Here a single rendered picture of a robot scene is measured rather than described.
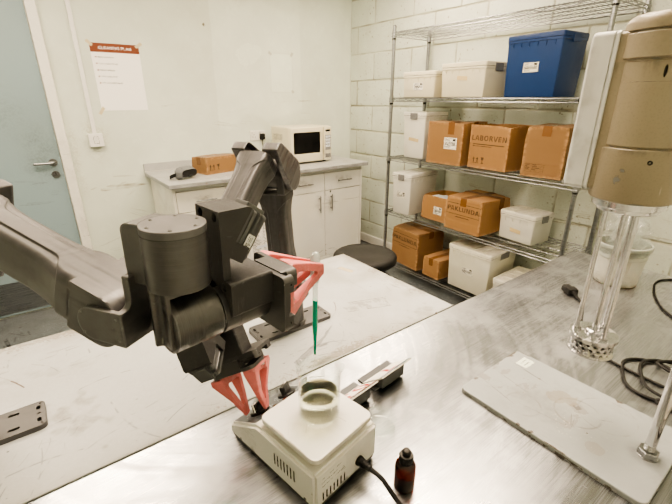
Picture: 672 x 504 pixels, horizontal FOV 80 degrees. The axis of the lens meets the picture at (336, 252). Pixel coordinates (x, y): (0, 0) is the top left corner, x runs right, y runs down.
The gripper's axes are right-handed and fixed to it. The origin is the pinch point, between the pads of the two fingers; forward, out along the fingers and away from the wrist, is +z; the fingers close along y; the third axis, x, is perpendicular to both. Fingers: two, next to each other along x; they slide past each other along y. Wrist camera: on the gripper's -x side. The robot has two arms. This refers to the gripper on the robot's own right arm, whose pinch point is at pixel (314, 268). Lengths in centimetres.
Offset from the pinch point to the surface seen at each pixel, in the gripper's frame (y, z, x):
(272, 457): 1.3, -6.7, 28.2
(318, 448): -5.6, -4.2, 23.0
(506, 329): -8, 57, 31
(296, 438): -2.2, -5.1, 23.1
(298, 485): -4.3, -6.6, 28.9
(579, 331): -24.9, 34.8, 13.3
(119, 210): 282, 68, 66
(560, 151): 31, 215, 5
